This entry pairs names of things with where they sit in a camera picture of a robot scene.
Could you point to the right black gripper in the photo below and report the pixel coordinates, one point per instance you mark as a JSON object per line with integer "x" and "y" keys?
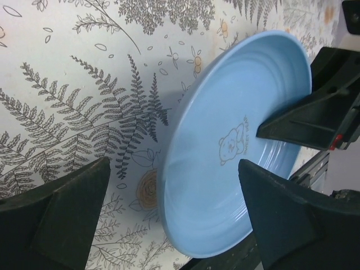
{"x": 327, "y": 119}

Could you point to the light blue ceramic plate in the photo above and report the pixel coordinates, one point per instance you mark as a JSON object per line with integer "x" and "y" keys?
{"x": 199, "y": 196}

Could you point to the floral patterned table mat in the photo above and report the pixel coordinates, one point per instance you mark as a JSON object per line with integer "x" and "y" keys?
{"x": 81, "y": 80}

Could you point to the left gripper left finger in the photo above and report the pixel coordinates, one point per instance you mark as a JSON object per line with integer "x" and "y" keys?
{"x": 52, "y": 226}

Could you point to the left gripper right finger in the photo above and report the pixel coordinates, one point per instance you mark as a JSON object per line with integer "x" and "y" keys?
{"x": 296, "y": 227}

